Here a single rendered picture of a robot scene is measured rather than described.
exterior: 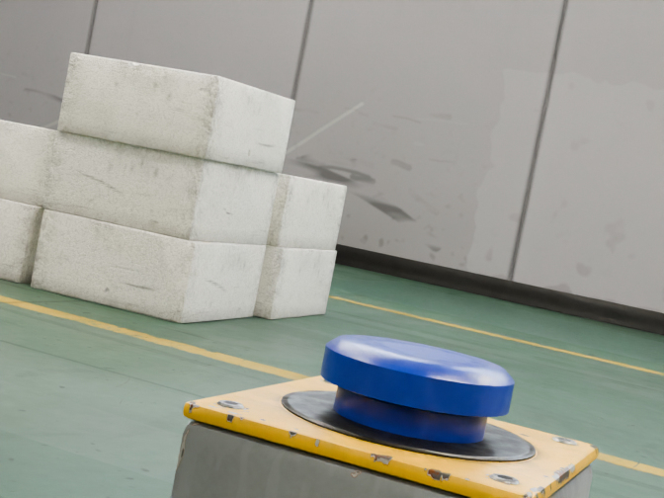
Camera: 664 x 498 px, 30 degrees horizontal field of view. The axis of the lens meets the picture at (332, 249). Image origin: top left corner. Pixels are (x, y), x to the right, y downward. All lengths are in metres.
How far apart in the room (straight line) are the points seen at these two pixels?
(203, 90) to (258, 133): 0.23
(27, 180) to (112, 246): 0.30
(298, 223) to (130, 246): 0.56
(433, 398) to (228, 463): 0.04
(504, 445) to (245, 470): 0.06
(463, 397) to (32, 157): 2.73
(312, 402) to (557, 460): 0.05
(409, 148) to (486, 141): 0.36
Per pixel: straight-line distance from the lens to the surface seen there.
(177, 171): 2.72
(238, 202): 2.87
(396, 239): 5.63
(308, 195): 3.17
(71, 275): 2.83
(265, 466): 0.24
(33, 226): 2.93
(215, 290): 2.83
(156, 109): 2.75
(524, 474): 0.24
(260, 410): 0.25
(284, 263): 3.07
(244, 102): 2.79
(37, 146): 2.95
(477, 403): 0.25
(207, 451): 0.24
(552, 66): 5.51
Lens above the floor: 0.36
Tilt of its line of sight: 3 degrees down
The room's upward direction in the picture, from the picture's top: 11 degrees clockwise
